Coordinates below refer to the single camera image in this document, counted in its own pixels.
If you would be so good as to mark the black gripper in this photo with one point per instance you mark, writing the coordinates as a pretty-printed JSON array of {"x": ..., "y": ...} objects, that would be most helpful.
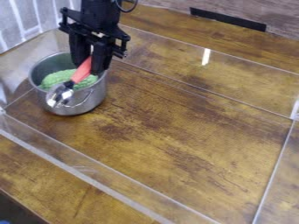
[{"x": 92, "y": 27}]

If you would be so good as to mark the pink handled metal spoon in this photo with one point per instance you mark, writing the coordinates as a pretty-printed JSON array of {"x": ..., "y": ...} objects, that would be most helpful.
[{"x": 61, "y": 91}]

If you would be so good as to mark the stainless steel pot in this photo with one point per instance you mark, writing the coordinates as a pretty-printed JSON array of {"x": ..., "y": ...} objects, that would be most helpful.
[{"x": 85, "y": 98}]

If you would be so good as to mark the green bumpy toy gourd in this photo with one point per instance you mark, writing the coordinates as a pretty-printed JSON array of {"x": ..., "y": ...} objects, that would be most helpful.
[{"x": 61, "y": 76}]

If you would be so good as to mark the black strip on table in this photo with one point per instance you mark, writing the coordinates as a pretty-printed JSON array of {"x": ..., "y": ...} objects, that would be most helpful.
[{"x": 228, "y": 19}]

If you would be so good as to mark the clear acrylic tray enclosure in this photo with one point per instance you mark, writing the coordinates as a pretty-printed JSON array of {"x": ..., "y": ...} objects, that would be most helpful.
[{"x": 192, "y": 144}]

